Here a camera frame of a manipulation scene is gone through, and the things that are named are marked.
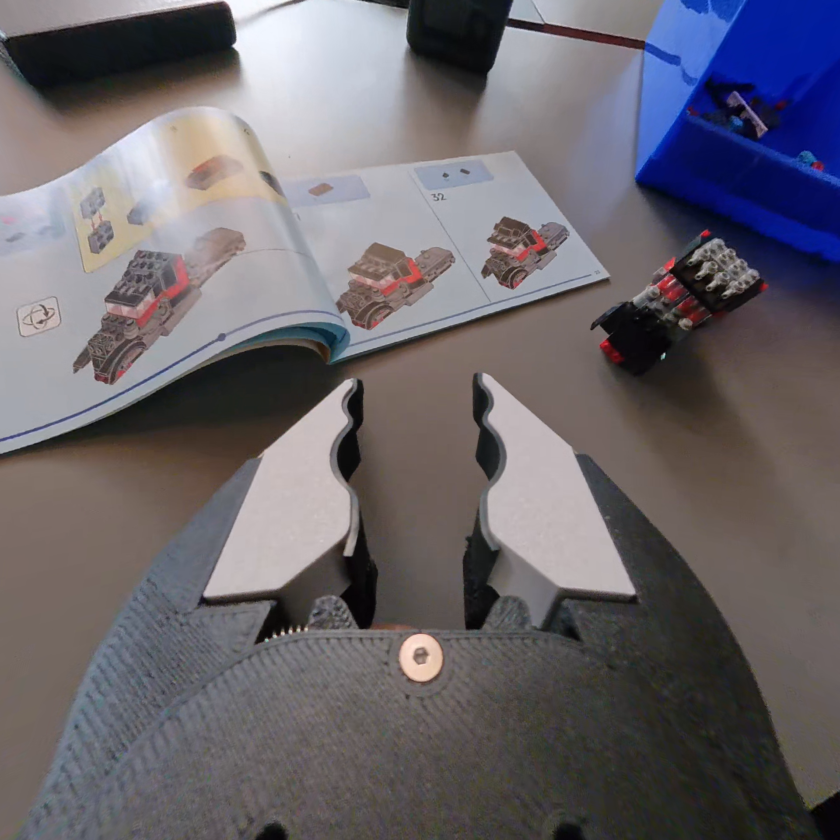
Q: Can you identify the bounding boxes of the black red toy brick vehicle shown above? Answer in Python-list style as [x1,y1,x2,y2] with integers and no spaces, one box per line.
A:
[589,230,770,377]

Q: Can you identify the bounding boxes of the black cube device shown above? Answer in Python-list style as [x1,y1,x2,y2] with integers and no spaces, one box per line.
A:
[406,0,515,74]

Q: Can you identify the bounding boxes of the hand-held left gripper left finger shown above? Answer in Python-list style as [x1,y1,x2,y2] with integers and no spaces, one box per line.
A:
[202,377,380,631]

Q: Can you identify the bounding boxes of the instruction booklet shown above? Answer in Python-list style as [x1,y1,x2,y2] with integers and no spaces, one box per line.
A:
[0,107,611,457]

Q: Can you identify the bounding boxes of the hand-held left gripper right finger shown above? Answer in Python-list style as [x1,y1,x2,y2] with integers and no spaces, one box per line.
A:
[462,373,639,631]

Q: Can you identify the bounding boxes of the black and teal toy bricks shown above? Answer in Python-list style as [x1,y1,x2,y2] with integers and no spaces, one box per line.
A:
[686,75,829,173]

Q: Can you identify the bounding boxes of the long black box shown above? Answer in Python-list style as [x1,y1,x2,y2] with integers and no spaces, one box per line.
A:
[0,0,237,88]

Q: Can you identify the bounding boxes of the blue bin with few bricks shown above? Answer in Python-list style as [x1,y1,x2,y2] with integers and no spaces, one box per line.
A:
[635,0,840,265]

